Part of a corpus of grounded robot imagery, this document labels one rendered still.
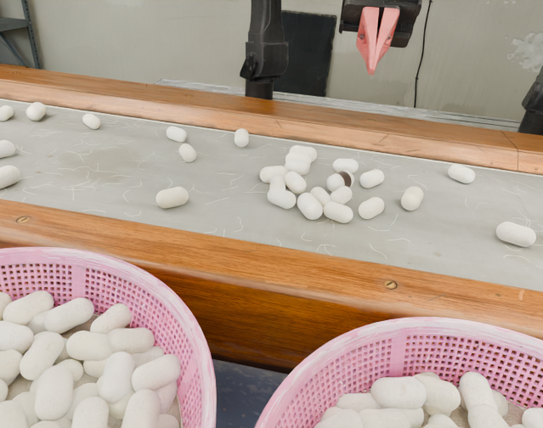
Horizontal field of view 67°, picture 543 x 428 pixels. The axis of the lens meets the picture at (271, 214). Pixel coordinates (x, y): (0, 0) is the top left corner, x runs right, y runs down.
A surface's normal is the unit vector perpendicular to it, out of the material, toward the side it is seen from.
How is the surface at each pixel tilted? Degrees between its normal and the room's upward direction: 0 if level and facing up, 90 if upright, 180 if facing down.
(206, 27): 90
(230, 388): 0
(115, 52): 90
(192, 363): 72
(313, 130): 45
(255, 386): 0
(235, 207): 0
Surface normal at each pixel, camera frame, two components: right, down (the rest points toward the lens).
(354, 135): -0.07, -0.25
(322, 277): 0.08, -0.85
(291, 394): 0.82, 0.11
